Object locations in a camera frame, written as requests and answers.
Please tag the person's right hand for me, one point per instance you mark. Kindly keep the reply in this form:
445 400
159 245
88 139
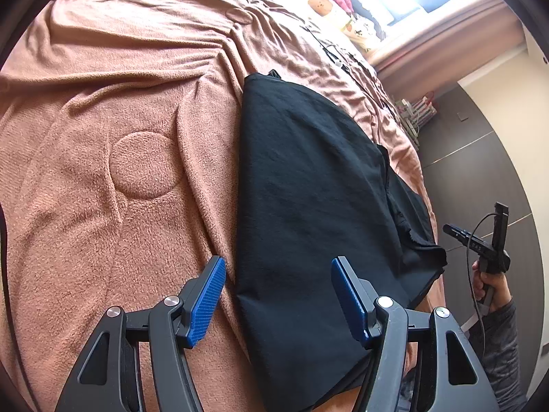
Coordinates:
497 286

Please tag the black cloth heap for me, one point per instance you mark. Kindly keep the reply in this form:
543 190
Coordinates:
364 8

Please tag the person's right forearm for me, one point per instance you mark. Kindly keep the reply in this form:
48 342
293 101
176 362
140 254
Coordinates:
502 352

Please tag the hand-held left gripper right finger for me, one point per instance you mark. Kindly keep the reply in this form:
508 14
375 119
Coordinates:
349 301

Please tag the pink window sill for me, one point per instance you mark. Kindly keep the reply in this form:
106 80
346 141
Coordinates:
450 38

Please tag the brown fleece blanket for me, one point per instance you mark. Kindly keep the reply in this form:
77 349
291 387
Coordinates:
107 116

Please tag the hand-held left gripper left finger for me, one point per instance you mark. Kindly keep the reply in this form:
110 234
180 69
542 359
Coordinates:
206 304

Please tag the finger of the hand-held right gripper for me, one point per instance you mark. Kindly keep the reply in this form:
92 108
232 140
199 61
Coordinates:
457 231

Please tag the black pants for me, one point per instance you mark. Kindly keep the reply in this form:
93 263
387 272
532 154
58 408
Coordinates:
309 206

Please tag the bear print pillow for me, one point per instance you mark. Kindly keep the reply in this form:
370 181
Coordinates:
321 5

